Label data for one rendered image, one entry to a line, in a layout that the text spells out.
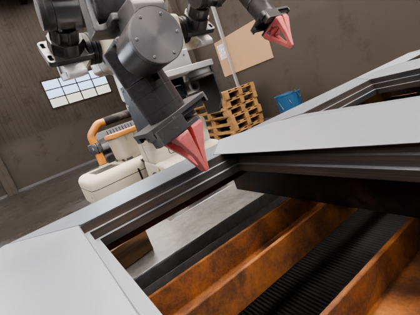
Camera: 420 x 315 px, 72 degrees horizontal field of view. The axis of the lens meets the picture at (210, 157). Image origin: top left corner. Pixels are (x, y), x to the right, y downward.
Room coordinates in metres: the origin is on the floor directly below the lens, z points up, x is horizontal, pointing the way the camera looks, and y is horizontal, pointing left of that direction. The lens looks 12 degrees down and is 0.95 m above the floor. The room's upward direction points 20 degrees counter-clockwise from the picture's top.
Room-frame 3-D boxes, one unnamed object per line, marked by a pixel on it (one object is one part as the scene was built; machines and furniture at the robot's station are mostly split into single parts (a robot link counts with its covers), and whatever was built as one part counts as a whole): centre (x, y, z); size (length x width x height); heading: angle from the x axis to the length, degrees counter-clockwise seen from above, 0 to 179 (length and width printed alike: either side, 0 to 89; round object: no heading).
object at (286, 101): (4.78, -1.55, 0.28); 0.49 x 0.44 x 0.55; 32
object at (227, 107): (5.90, -0.61, 0.43); 1.24 x 0.84 x 0.87; 32
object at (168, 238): (0.83, -0.18, 0.67); 1.30 x 0.20 x 0.03; 119
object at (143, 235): (0.58, 0.24, 0.71); 0.10 x 0.06 x 0.05; 132
